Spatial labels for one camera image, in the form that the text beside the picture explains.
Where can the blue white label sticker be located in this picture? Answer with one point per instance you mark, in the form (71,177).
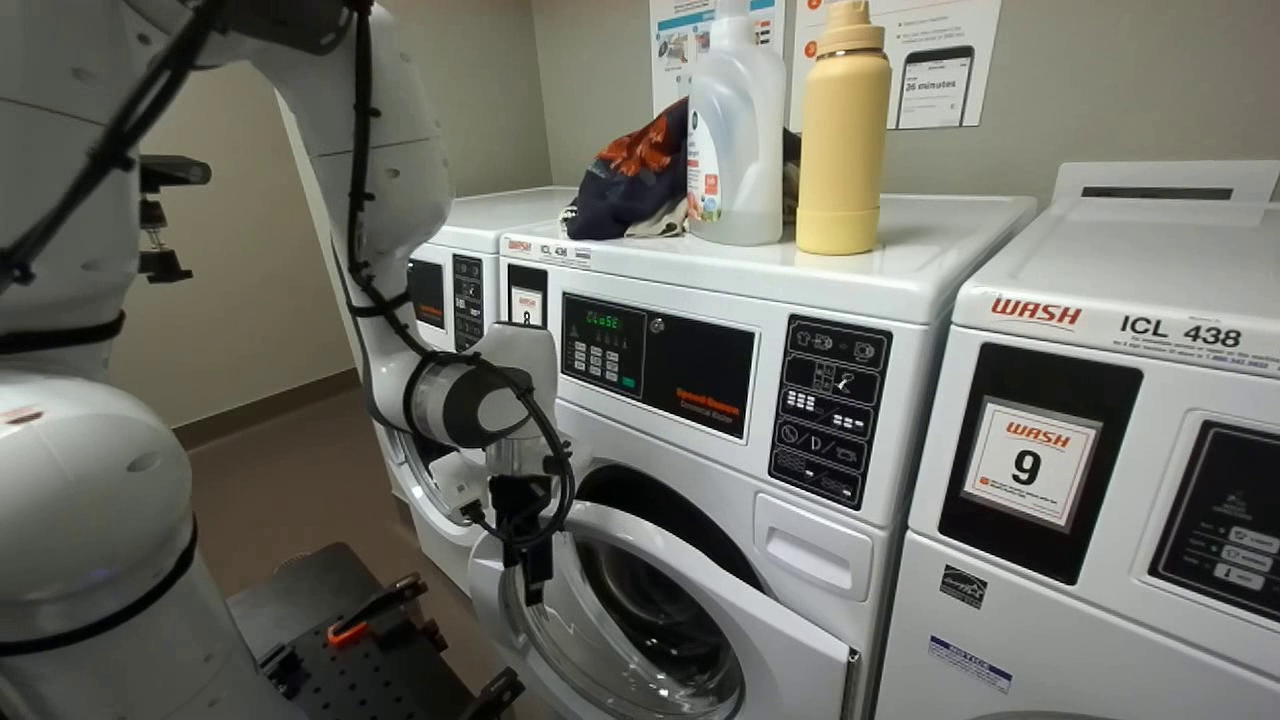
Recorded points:
(971,660)

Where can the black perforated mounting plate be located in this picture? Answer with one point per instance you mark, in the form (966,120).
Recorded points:
(363,680)

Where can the wall poster with phone picture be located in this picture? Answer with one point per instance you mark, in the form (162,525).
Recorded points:
(955,67)

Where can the grey cart platform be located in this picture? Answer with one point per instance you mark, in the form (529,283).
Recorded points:
(285,602)

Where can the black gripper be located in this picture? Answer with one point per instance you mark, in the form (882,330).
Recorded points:
(518,504)

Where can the small white number sticker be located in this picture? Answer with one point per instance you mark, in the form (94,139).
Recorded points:
(529,307)

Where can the white washing machine with bottles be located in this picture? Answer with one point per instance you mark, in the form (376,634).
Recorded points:
(933,244)

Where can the white round washer door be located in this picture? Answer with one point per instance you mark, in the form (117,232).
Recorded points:
(427,504)
(745,626)

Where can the white washing machine plain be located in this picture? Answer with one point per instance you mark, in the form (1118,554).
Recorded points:
(467,213)

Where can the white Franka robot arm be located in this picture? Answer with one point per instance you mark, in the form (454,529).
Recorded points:
(81,504)

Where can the dark orange cloth bag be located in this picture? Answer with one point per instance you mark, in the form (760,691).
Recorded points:
(625,180)

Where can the clear plastic detergent jug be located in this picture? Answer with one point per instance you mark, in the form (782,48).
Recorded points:
(740,146)

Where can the black camera stand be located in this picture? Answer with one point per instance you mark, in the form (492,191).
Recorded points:
(164,170)

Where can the white washing machine number nine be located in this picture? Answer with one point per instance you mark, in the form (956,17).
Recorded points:
(1066,267)

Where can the white number nine sticker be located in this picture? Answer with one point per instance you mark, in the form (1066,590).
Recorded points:
(1030,465)

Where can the blue white wall poster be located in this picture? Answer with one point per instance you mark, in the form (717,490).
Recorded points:
(681,35)

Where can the yellow water bottle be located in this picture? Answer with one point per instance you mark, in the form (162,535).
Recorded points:
(842,146)

